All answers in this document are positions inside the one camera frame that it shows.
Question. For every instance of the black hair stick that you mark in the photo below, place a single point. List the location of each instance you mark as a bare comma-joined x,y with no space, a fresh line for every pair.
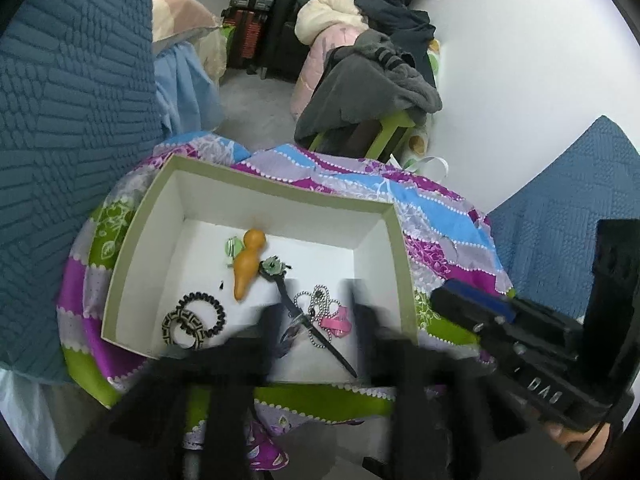
286,296

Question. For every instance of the white cardboard box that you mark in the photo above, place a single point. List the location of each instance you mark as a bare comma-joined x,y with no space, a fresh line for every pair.
200,260

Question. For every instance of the blue quilted cover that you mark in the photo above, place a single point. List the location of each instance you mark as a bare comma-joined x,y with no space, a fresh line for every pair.
70,135
560,200

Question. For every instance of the light blue sheet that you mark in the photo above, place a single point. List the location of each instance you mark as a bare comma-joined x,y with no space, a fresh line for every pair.
185,85

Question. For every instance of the green chair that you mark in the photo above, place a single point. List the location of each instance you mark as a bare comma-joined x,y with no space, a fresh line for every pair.
387,127

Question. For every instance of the red suitcase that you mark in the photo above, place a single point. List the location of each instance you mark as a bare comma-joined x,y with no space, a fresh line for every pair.
245,37

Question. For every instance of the pink hair clip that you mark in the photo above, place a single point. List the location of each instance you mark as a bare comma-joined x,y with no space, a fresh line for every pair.
336,322

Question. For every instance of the cream cloth bag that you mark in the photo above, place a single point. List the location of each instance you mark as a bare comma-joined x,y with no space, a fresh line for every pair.
212,52

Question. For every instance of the small green hair clip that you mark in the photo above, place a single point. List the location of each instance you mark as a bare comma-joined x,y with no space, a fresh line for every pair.
233,247

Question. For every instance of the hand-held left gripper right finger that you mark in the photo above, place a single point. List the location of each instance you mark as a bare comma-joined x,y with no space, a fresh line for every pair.
364,320

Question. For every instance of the cream fluffy blanket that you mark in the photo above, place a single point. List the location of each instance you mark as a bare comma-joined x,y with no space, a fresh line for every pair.
325,15

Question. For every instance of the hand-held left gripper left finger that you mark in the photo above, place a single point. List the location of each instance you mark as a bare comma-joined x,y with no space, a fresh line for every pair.
272,332

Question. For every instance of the person's right hand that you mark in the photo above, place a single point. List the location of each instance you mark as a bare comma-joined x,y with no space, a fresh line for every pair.
567,437

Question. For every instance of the colourful patterned cloth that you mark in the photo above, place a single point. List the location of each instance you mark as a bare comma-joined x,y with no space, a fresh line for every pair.
350,180

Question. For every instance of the green patterned bag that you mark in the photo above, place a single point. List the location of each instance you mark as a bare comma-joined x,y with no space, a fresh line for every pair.
227,45

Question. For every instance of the grey garment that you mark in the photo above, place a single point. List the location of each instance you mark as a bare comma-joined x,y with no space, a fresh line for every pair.
360,90

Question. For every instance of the pink and cream pillow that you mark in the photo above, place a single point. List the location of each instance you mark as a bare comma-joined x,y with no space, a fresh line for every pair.
177,12

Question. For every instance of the black suitcase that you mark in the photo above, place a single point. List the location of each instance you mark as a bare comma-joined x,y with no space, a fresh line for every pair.
282,35

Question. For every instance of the black and cream bangle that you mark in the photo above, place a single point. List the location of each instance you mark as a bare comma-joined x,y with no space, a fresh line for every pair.
167,327

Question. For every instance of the dark navy garment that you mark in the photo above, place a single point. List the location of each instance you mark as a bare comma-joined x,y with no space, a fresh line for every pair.
395,15

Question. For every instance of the orange gourd pendant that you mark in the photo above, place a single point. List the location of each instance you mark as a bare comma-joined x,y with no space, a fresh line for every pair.
246,267

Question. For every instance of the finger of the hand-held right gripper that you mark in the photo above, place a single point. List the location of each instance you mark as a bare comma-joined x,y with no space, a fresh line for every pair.
475,302

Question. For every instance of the white ribbon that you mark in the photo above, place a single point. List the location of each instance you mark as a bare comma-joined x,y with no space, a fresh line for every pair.
435,162

